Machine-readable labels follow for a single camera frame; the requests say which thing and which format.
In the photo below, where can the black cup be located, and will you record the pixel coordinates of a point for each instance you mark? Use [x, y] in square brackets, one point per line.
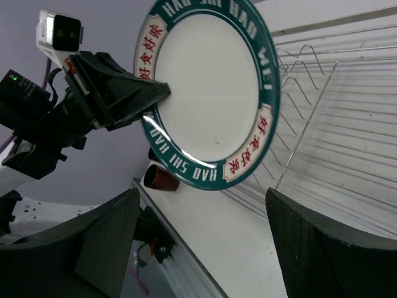
[152, 156]

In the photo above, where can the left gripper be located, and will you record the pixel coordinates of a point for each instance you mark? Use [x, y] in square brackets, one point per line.
[114, 96]

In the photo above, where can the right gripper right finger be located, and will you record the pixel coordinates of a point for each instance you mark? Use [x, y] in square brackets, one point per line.
[322, 257]

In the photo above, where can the aluminium frame rail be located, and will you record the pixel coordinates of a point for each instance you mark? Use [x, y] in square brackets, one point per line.
[185, 273]

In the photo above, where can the dark teal plate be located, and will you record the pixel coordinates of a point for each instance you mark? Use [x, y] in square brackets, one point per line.
[220, 64]

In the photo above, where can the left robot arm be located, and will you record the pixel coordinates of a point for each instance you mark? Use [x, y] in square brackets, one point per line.
[23, 162]

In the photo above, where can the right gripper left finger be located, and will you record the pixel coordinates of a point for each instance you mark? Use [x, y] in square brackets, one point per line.
[86, 256]

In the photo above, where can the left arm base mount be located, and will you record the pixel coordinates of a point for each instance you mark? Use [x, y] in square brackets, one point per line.
[151, 231]

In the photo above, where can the dark red cup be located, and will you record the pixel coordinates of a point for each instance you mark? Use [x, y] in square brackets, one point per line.
[160, 179]

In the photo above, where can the metal wire dish rack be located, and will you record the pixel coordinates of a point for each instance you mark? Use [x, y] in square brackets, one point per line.
[334, 150]

